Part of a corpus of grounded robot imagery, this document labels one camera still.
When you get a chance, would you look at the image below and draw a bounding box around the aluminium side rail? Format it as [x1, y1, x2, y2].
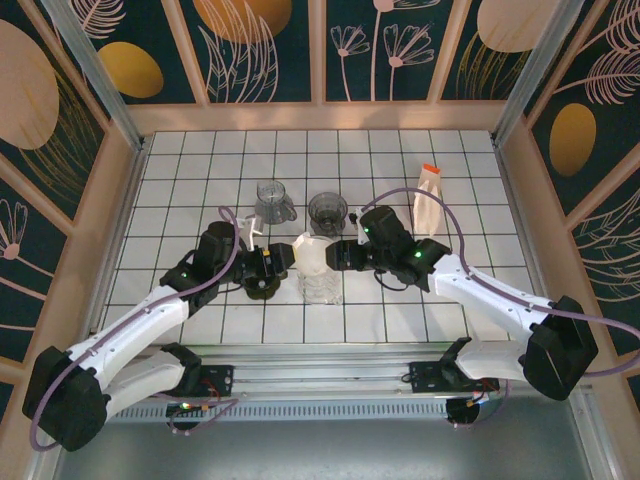
[82, 147, 149, 359]
[494, 142, 569, 351]

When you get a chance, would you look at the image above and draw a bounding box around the aluminium front rail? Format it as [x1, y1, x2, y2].
[47, 344, 596, 401]

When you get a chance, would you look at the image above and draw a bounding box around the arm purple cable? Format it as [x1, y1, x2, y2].
[29, 206, 251, 451]
[357, 187, 640, 431]

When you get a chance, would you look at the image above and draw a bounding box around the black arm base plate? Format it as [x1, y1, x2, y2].
[189, 363, 236, 399]
[402, 360, 501, 396]

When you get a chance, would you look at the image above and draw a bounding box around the black round cable port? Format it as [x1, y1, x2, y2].
[167, 415, 202, 436]
[444, 398, 481, 430]

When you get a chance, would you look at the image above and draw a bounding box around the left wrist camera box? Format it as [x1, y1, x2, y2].
[238, 214, 266, 251]

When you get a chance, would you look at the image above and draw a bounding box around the small circuit board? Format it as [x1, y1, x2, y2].
[166, 399, 221, 416]

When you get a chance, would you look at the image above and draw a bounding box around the white paper coffee filter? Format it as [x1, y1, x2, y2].
[292, 231, 335, 277]

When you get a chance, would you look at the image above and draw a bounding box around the slotted grey cable duct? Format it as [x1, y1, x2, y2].
[69, 402, 451, 424]

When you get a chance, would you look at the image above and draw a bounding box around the white bottle orange cap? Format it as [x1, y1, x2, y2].
[413, 163, 444, 236]

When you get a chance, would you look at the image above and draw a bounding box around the light grey translucent dripper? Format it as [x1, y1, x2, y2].
[254, 179, 299, 225]

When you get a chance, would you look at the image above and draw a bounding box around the dark grey dripper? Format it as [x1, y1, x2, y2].
[307, 191, 350, 237]

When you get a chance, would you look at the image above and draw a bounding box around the aluminium corner post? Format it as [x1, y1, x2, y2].
[492, 0, 586, 146]
[39, 0, 147, 154]

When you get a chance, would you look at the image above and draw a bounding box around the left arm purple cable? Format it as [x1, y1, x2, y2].
[29, 206, 251, 451]

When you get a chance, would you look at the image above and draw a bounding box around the clear ribbed dripper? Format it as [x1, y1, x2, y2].
[297, 269, 345, 307]

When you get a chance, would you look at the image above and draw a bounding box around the olive green dripper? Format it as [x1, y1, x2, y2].
[241, 273, 282, 302]

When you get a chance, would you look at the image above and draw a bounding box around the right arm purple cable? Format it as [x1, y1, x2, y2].
[357, 187, 640, 431]

